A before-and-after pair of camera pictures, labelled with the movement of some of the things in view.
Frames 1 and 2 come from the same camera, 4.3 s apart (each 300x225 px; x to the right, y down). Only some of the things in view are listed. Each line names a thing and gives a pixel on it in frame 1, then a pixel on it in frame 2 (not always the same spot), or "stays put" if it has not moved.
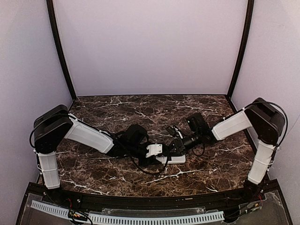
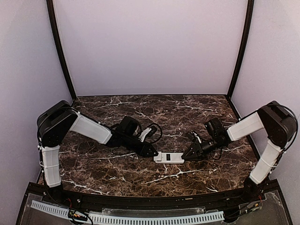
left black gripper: x=145 y=158 -> x=144 y=148
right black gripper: x=177 y=144 -> x=197 y=148
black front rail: x=252 y=194 stays put
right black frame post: x=246 y=42 stays put
